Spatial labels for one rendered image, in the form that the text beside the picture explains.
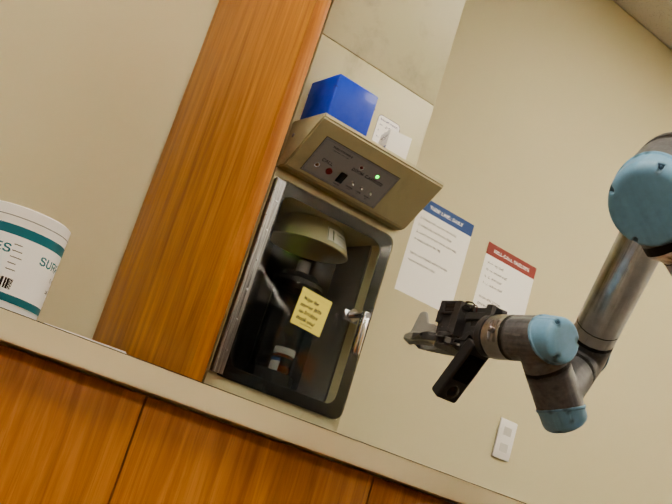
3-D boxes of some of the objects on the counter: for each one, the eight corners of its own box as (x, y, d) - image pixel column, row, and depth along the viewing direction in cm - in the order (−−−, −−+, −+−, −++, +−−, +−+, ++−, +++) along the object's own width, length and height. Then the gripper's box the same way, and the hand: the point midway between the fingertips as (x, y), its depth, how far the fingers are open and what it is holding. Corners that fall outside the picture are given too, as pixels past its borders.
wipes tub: (-66, 295, 140) (-26, 201, 144) (18, 326, 147) (54, 235, 151) (-43, 295, 129) (-1, 193, 133) (46, 328, 136) (84, 231, 140)
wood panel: (79, 370, 205) (281, -166, 240) (92, 375, 206) (290, -159, 242) (183, 387, 165) (406, -259, 200) (198, 393, 166) (416, -250, 202)
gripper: (521, 318, 165) (438, 316, 182) (480, 297, 159) (398, 297, 177) (509, 366, 163) (426, 360, 180) (467, 346, 157) (385, 341, 174)
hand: (413, 343), depth 176 cm, fingers closed
